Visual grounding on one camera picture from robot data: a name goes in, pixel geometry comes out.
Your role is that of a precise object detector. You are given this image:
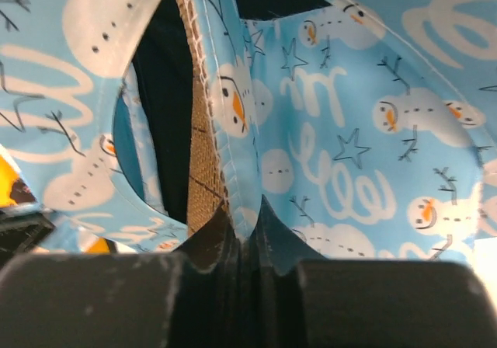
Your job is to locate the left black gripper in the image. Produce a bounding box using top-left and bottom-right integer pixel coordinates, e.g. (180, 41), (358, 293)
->
(0, 212), (54, 266)

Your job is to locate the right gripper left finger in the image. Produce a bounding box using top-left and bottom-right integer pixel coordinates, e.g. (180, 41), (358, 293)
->
(1, 209), (241, 347)

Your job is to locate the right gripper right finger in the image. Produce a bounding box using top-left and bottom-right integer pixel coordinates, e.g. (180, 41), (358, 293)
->
(251, 200), (496, 347)

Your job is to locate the blue snowman tent mat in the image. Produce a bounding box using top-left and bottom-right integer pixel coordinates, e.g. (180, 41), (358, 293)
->
(176, 0), (496, 263)

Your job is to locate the blue snowman pet tent fabric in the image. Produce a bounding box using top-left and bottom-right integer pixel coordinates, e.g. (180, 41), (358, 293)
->
(1, 0), (414, 252)

